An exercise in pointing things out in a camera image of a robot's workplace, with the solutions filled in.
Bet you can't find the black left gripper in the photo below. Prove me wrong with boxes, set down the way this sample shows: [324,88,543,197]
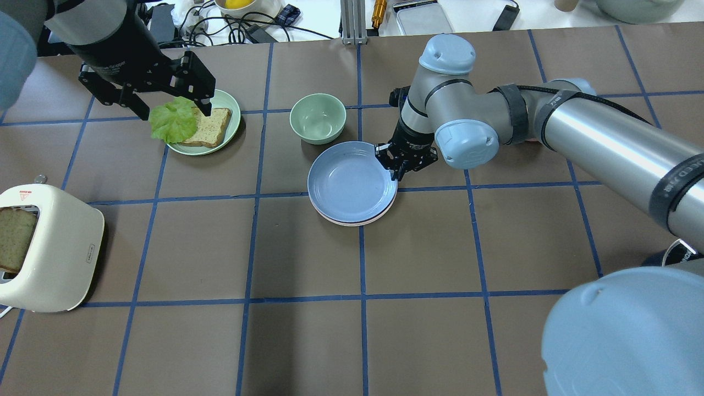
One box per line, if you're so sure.
[65,1,216,121]

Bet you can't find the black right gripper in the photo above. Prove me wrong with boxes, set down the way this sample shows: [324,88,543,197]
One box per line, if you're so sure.
[375,124,438,182]

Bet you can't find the blue plate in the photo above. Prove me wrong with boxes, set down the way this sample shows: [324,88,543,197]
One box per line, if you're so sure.
[307,141,398,224]

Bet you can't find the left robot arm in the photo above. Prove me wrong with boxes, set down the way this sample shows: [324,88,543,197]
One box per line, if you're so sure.
[1,1,216,120]

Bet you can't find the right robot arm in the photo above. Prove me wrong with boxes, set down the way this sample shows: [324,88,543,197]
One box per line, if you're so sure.
[375,34,703,395]

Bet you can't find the green lettuce leaf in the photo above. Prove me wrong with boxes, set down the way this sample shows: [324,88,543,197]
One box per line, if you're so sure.
[148,97,200,144]

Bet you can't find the bread slice on plate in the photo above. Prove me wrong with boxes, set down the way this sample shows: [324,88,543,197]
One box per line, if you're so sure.
[179,106,232,148]

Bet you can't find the green plate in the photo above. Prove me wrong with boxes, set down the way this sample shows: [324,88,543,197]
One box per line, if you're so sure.
[166,89,241,156]

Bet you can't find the green bowl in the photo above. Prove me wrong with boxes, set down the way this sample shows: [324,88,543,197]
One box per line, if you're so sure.
[289,93,347,145]

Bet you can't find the kitchen scale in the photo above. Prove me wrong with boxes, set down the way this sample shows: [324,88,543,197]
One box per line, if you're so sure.
[392,1,454,36]

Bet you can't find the black power adapter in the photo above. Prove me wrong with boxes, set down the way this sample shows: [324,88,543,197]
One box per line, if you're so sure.
[492,5,520,31]

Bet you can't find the bread slice in toaster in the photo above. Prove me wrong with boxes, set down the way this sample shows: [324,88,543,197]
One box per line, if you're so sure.
[1,207,38,273]

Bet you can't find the cream toaster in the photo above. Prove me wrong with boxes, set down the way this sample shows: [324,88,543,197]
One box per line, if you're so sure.
[1,184,106,312]

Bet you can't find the aluminium frame post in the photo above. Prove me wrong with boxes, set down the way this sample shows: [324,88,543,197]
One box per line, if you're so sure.
[340,0,368,45]

